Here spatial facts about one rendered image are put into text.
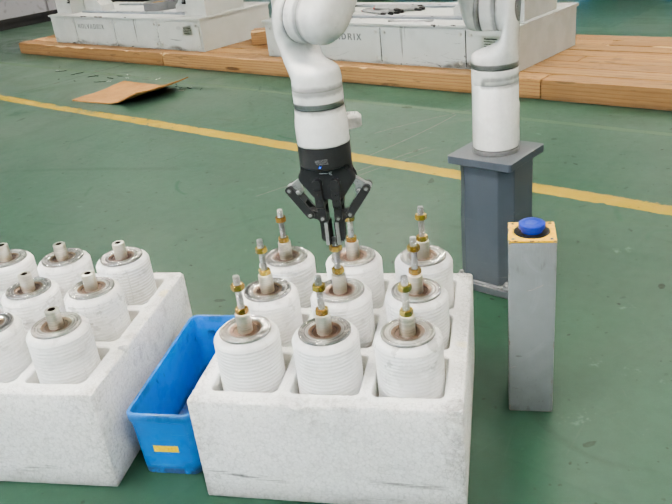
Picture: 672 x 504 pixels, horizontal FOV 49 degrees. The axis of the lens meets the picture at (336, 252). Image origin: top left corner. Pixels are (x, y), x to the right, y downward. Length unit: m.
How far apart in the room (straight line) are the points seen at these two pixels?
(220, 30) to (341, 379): 3.62
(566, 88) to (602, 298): 1.52
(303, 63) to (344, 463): 0.56
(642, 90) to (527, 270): 1.83
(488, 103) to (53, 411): 0.95
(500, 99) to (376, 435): 0.74
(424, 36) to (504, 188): 1.93
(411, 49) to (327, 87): 2.45
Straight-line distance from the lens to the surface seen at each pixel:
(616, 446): 1.25
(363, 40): 3.60
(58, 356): 1.20
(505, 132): 1.52
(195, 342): 1.43
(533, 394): 1.28
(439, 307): 1.11
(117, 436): 1.25
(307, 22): 0.97
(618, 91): 2.95
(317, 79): 1.00
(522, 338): 1.22
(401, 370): 1.01
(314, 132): 1.02
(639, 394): 1.36
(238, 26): 4.61
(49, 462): 1.30
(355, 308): 1.12
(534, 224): 1.15
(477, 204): 1.56
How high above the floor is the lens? 0.80
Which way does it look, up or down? 26 degrees down
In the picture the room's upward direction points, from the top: 7 degrees counter-clockwise
